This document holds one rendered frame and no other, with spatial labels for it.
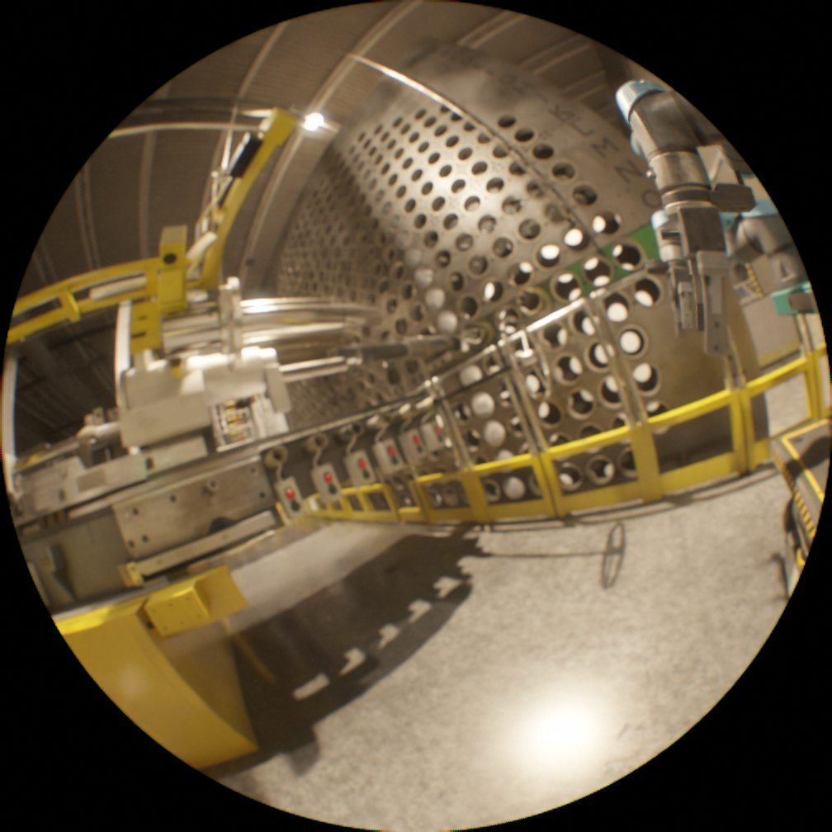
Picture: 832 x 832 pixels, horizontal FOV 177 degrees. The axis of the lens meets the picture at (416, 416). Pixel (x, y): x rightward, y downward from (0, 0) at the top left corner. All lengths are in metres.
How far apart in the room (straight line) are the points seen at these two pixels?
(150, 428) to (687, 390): 2.91
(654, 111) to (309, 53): 8.51
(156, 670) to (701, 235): 1.28
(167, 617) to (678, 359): 2.72
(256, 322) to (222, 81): 8.04
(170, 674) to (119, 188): 10.06
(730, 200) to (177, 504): 1.47
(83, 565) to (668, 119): 1.78
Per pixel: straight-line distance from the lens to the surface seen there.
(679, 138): 0.40
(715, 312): 0.33
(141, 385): 1.36
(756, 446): 1.56
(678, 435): 2.27
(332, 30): 8.81
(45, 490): 1.58
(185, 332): 1.10
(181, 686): 0.99
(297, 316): 1.23
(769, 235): 0.94
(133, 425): 1.21
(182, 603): 0.84
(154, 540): 1.21
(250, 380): 1.38
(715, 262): 0.30
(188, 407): 1.17
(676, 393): 2.20
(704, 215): 0.34
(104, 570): 1.37
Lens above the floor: 0.77
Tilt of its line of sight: 3 degrees up
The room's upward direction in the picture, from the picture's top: 22 degrees counter-clockwise
